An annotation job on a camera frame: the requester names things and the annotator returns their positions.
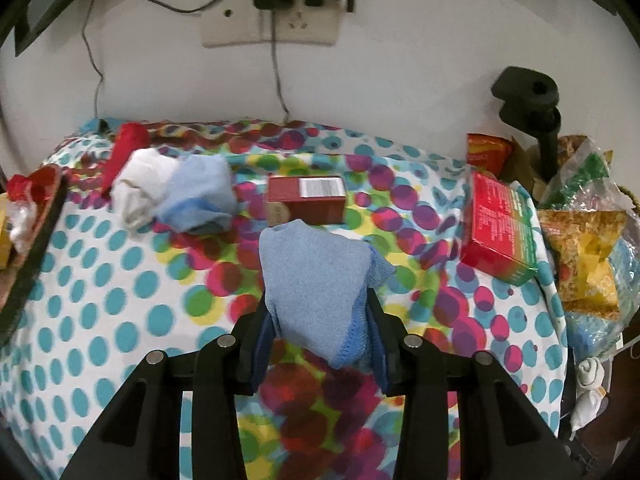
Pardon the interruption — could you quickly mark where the yellow medicine box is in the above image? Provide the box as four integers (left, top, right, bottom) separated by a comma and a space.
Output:
0, 193, 12, 270

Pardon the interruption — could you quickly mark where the light blue sock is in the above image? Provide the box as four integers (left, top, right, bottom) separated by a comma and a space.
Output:
259, 220, 395, 370
154, 154, 238, 235

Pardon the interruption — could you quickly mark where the clear plastic bag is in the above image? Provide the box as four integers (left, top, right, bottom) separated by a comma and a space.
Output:
6, 202, 37, 255

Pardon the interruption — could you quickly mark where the red sock with gold print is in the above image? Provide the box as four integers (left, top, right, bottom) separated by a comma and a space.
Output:
6, 165, 61, 205

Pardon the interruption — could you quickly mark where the small white sock bundle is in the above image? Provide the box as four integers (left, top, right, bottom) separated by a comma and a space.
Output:
570, 358, 606, 432

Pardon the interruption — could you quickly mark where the blue plastic bag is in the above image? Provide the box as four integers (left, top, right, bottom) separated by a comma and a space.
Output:
565, 240, 639, 361

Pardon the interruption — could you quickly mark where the polka dot table cloth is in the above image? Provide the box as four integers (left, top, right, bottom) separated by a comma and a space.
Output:
1, 119, 567, 479

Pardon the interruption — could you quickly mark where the red green flat box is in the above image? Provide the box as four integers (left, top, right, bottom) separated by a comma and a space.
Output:
460, 171, 537, 286

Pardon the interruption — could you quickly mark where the yellow snack bag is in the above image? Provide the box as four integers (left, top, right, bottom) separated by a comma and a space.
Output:
538, 209, 627, 320

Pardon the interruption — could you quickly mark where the green clear snack bag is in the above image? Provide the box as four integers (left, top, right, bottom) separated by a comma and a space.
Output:
538, 136, 634, 211

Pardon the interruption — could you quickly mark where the red round tray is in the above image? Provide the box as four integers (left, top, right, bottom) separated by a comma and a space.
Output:
1, 165, 67, 346

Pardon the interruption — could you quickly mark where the red snack packet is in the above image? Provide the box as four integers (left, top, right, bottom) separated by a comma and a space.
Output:
466, 133, 513, 178

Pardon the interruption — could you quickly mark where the dark red barcode box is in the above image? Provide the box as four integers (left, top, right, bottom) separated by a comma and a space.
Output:
265, 176, 347, 226

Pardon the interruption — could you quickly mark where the black clamp stand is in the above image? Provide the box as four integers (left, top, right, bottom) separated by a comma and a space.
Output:
490, 66, 562, 181

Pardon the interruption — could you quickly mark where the black adapter cable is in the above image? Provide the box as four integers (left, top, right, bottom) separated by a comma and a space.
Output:
269, 8, 292, 125

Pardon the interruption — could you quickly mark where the thin black television cable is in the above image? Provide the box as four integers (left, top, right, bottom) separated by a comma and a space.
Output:
80, 0, 106, 122

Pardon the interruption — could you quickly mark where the white wall socket plate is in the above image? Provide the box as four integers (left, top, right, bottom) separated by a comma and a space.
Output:
199, 0, 346, 49

